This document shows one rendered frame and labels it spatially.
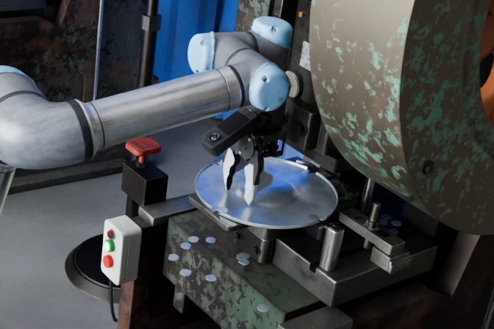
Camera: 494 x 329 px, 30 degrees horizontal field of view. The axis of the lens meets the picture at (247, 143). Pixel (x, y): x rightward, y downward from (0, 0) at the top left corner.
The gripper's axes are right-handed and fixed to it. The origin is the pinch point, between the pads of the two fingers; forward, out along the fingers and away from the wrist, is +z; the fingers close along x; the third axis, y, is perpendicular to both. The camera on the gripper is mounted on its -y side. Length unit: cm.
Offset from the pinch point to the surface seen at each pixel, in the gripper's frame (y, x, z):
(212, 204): -5.4, 0.2, 1.5
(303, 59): 13.6, 2.2, -25.7
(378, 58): -19, -43, -47
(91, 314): 15, 69, 81
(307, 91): 13.8, -0.5, -20.1
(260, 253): 4.6, -5.2, 12.5
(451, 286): 42, -27, 18
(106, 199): 54, 126, 81
